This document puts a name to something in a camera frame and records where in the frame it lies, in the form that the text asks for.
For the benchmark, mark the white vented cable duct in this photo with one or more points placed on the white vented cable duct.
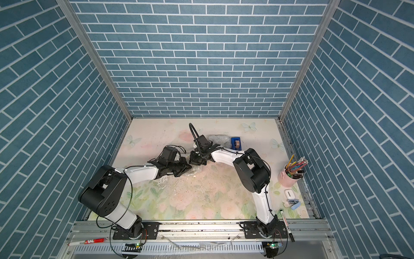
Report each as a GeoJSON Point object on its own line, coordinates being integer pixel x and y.
{"type": "Point", "coordinates": [165, 248]}

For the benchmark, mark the red white marker pen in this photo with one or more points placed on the red white marker pen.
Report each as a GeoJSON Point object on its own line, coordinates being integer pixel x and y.
{"type": "Point", "coordinates": [87, 242]}

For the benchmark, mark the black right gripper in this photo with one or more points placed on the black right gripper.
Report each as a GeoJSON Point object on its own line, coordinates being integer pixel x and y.
{"type": "Point", "coordinates": [193, 159]}

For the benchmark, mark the white small box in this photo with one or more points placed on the white small box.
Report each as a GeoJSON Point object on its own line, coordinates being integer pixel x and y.
{"type": "Point", "coordinates": [290, 195]}

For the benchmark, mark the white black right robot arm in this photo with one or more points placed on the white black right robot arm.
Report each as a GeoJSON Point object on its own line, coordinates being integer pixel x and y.
{"type": "Point", "coordinates": [253, 172]}

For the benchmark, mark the bundle of coloured pencils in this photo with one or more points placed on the bundle of coloured pencils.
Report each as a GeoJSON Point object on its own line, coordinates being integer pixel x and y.
{"type": "Point", "coordinates": [295, 170]}

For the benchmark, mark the aluminium corner frame post right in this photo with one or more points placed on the aluminium corner frame post right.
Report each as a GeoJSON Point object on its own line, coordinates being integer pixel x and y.
{"type": "Point", "coordinates": [320, 32]}

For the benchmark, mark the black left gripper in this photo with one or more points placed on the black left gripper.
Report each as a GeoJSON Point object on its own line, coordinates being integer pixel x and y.
{"type": "Point", "coordinates": [184, 167]}

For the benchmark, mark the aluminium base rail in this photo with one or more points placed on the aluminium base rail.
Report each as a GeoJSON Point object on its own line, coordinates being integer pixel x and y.
{"type": "Point", "coordinates": [207, 230]}

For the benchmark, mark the pink pencil holder cup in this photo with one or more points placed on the pink pencil holder cup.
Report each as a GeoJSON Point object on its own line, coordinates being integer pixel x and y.
{"type": "Point", "coordinates": [289, 180]}

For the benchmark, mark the aluminium corner frame post left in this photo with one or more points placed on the aluminium corner frame post left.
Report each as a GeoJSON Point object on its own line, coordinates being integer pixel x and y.
{"type": "Point", "coordinates": [81, 33]}

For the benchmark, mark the black marker pen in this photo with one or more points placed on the black marker pen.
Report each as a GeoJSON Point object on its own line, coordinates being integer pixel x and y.
{"type": "Point", "coordinates": [289, 232]}

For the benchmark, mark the clear bubble wrap sheet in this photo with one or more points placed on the clear bubble wrap sheet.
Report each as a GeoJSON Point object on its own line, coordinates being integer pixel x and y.
{"type": "Point", "coordinates": [222, 140]}
{"type": "Point", "coordinates": [192, 171]}

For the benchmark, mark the blue white stapler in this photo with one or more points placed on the blue white stapler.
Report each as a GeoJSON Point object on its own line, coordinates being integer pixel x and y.
{"type": "Point", "coordinates": [293, 204]}

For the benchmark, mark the aluminium corner frame post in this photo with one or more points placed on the aluminium corner frame post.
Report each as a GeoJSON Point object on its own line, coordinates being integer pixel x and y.
{"type": "Point", "coordinates": [320, 32]}
{"type": "Point", "coordinates": [81, 33]}

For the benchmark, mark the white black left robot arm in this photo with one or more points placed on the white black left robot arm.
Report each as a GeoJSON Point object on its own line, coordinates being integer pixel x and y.
{"type": "Point", "coordinates": [102, 194]}

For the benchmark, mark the blue tape dispenser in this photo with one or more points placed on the blue tape dispenser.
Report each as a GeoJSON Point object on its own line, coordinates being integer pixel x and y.
{"type": "Point", "coordinates": [233, 143]}

